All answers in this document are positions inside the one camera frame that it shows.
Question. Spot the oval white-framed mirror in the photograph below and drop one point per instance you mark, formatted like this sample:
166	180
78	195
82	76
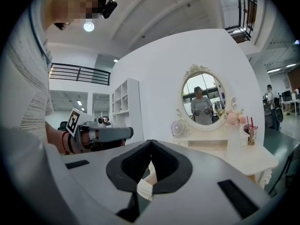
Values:
204	97

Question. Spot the black office chair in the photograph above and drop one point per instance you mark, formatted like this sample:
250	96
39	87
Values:
62	125

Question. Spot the person's left forearm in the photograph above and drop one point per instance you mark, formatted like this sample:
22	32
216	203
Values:
55	138

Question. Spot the white dressing table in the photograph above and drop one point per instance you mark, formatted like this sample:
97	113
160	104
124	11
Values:
211	153

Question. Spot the white vase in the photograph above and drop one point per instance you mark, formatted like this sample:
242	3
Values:
234	142

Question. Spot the round ceiling lamp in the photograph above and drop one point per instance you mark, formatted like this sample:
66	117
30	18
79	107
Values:
89	26

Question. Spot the small white desk fan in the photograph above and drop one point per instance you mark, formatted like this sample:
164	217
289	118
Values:
177	127

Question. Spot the long black balcony railing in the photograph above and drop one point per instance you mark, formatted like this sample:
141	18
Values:
79	74

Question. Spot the white gripper camera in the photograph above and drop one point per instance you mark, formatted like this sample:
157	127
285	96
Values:
99	121

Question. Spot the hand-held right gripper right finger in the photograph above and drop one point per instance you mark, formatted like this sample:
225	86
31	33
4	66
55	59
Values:
175	170

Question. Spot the white drawer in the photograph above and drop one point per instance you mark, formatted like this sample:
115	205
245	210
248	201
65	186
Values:
145	186

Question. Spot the black metal railing frame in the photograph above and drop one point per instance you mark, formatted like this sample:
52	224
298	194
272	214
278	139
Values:
245	20

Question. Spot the person's head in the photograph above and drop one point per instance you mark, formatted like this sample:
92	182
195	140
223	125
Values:
70	6

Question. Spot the drink cup with red straws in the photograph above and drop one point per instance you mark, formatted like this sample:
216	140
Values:
251	133

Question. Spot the white bookshelf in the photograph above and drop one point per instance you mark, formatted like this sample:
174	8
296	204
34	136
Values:
132	107

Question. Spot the black head-worn camera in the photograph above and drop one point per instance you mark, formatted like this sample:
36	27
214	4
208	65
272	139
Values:
109	8

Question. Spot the person's striped grey shirt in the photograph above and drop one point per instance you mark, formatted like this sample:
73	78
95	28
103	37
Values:
25	78

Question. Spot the pink flower bouquet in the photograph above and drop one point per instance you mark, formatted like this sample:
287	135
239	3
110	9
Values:
232	117

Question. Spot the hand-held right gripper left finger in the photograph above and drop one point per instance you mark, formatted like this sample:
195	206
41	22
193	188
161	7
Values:
122	172

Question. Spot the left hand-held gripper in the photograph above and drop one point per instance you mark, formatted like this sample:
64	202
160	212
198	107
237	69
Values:
112	133

